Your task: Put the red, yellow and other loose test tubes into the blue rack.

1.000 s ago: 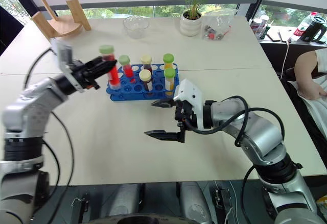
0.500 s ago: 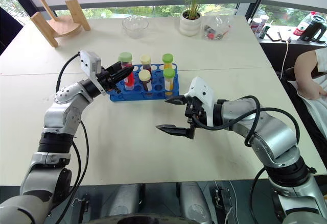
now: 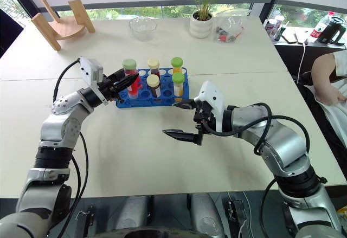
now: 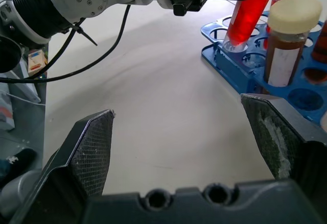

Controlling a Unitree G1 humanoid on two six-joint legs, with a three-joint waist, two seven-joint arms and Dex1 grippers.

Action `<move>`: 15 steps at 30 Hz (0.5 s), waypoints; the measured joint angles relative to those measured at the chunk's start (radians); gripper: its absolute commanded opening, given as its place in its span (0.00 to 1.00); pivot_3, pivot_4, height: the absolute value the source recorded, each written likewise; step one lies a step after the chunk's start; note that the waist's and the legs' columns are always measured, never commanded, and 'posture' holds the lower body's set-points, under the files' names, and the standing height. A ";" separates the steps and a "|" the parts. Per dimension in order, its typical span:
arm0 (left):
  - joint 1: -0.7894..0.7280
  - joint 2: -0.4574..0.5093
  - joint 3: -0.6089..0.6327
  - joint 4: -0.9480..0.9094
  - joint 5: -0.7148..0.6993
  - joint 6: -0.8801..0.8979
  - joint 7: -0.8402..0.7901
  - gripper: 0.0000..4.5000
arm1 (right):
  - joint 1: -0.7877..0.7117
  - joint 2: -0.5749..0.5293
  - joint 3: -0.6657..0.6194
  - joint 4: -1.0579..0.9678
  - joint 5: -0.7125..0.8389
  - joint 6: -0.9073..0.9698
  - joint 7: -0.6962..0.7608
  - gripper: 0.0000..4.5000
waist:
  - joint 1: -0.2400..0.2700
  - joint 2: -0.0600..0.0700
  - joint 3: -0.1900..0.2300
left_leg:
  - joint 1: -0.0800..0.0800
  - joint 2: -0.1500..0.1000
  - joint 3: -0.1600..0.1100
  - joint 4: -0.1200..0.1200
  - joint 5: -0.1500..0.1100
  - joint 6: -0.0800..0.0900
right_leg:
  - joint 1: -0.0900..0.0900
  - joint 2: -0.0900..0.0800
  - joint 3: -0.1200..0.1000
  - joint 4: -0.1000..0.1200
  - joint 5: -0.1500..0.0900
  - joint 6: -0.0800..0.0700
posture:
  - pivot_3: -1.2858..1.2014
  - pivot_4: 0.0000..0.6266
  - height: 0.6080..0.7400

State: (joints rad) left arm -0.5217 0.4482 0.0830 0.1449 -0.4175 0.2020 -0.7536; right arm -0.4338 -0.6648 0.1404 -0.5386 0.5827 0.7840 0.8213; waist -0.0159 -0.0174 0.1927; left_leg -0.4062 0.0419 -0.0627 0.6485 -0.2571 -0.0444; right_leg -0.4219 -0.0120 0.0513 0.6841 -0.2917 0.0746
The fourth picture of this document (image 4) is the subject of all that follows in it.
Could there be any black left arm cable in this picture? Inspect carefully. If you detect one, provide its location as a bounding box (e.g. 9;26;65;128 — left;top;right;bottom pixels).
0;4;132;84

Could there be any red liquid test tube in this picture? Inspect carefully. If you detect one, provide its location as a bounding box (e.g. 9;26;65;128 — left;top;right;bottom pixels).
221;0;275;54

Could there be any grey metal table frame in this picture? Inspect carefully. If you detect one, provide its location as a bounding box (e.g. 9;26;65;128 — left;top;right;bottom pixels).
35;42;49;171

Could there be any black zip tie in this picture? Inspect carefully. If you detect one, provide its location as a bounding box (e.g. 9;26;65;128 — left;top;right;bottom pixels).
68;17;98;46

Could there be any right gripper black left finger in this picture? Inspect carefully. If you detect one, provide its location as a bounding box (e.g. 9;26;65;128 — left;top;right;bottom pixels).
9;109;114;224

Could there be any orange and white box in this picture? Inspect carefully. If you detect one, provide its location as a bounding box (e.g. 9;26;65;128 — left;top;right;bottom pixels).
27;49;49;79

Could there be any brown tube with cream cap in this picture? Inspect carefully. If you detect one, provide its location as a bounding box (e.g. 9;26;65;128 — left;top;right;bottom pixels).
264;0;323;88

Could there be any blue test tube rack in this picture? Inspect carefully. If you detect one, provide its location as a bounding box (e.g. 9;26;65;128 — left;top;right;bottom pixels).
200;10;327;128

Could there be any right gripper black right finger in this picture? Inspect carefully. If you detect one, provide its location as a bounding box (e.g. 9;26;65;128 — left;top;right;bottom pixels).
241;93;327;223

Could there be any black round robot part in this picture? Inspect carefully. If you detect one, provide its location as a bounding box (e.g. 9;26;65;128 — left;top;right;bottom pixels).
0;35;21;73

